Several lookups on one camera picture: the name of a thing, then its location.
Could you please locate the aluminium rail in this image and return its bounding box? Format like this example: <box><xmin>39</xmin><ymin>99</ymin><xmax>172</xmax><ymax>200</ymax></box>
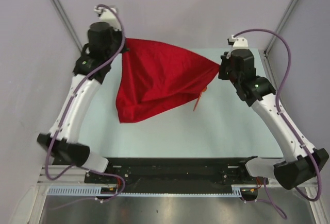
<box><xmin>259</xmin><ymin>50</ymin><xmax>299</xmax><ymax>159</ymax></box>
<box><xmin>36</xmin><ymin>165</ymin><xmax>317</xmax><ymax>186</ymax></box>

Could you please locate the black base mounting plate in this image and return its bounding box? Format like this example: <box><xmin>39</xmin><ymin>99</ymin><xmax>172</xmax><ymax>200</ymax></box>
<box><xmin>85</xmin><ymin>157</ymin><xmax>284</xmax><ymax>194</ymax></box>

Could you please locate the aluminium frame post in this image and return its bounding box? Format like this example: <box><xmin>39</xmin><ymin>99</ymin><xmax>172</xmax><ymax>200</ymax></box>
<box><xmin>50</xmin><ymin>0</ymin><xmax>83</xmax><ymax>52</ymax></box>
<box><xmin>263</xmin><ymin>0</ymin><xmax>300</xmax><ymax>57</ymax></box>

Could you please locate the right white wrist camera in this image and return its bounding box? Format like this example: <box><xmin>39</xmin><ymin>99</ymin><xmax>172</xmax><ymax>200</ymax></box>
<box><xmin>227</xmin><ymin>35</ymin><xmax>249</xmax><ymax>49</ymax></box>

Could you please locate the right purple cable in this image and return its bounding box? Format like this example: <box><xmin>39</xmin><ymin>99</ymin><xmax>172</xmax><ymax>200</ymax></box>
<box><xmin>233</xmin><ymin>29</ymin><xmax>323</xmax><ymax>219</ymax></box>

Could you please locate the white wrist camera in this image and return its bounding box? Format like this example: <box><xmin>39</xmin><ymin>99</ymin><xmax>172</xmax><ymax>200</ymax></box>
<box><xmin>227</xmin><ymin>35</ymin><xmax>249</xmax><ymax>49</ymax></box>
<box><xmin>94</xmin><ymin>6</ymin><xmax>121</xmax><ymax>30</ymax></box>

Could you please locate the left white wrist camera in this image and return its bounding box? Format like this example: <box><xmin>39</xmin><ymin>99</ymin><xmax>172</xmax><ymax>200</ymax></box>
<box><xmin>94</xmin><ymin>6</ymin><xmax>121</xmax><ymax>30</ymax></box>

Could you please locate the right aluminium frame post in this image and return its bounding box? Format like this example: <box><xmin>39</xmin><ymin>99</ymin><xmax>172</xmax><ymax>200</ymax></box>
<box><xmin>263</xmin><ymin>0</ymin><xmax>300</xmax><ymax>57</ymax></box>

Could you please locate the front aluminium rail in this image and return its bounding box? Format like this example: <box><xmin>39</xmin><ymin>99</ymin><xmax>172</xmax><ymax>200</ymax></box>
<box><xmin>36</xmin><ymin>165</ymin><xmax>317</xmax><ymax>186</ymax></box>

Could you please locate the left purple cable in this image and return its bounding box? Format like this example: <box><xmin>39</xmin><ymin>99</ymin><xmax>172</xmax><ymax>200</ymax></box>
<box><xmin>45</xmin><ymin>4</ymin><xmax>127</xmax><ymax>211</ymax></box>

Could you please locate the orange plastic spoon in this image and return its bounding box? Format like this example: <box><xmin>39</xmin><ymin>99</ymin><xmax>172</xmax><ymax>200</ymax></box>
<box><xmin>193</xmin><ymin>86</ymin><xmax>207</xmax><ymax>111</ymax></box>

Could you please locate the left aluminium frame post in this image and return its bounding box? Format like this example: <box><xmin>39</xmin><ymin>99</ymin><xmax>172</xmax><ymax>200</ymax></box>
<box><xmin>50</xmin><ymin>0</ymin><xmax>83</xmax><ymax>52</ymax></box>

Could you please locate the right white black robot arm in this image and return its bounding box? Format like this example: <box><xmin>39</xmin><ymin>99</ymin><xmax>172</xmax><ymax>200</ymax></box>
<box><xmin>218</xmin><ymin>49</ymin><xmax>329</xmax><ymax>190</ymax></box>

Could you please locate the white slotted cable duct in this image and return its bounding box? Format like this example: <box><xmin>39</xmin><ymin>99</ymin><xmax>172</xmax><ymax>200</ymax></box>
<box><xmin>47</xmin><ymin>184</ymin><xmax>260</xmax><ymax>198</ymax></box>

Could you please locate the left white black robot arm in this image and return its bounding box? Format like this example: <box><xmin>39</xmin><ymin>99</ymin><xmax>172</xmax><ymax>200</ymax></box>
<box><xmin>37</xmin><ymin>22</ymin><xmax>126</xmax><ymax>183</ymax></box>

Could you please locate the purple cable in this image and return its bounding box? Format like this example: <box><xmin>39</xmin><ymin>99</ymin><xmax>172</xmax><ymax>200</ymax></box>
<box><xmin>233</xmin><ymin>29</ymin><xmax>323</xmax><ymax>219</ymax></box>
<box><xmin>45</xmin><ymin>4</ymin><xmax>127</xmax><ymax>211</ymax></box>

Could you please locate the red cloth napkin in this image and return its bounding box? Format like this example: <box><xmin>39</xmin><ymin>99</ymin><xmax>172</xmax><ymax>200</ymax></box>
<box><xmin>115</xmin><ymin>38</ymin><xmax>219</xmax><ymax>123</ymax></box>

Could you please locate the right side aluminium rail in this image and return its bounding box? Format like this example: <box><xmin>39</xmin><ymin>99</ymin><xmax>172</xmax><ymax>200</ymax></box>
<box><xmin>259</xmin><ymin>50</ymin><xmax>299</xmax><ymax>159</ymax></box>

